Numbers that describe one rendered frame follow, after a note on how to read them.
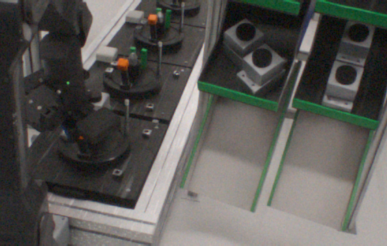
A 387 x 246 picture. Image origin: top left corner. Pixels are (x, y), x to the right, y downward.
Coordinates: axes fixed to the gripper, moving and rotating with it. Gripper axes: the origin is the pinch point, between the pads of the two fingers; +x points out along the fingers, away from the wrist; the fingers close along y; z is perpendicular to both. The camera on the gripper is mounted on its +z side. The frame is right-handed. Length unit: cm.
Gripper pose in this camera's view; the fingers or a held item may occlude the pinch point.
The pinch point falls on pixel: (72, 126)
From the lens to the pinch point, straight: 88.9
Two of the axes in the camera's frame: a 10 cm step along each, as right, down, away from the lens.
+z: -6.5, 4.8, -5.9
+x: -0.6, 7.4, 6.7
